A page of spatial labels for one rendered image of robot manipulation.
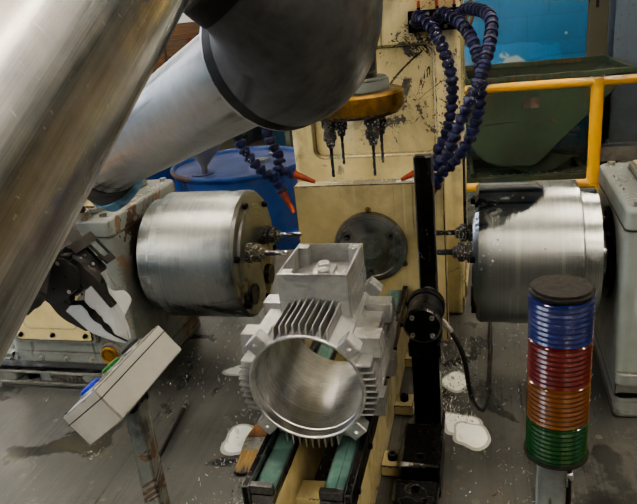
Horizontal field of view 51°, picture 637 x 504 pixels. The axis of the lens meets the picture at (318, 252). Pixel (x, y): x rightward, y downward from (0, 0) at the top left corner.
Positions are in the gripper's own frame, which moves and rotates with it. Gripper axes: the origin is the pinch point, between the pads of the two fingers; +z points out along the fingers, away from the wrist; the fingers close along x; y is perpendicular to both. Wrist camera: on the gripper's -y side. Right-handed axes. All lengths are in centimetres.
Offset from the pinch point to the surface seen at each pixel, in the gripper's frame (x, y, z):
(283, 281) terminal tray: -20.6, 7.7, 9.6
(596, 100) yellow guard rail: -69, 255, 70
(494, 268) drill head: -38, 30, 33
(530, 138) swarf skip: -20, 445, 104
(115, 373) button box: -3.5, -9.1, 2.9
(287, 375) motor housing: -9.0, 9.8, 21.2
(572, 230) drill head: -51, 32, 36
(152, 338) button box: -3.5, 0.4, 3.2
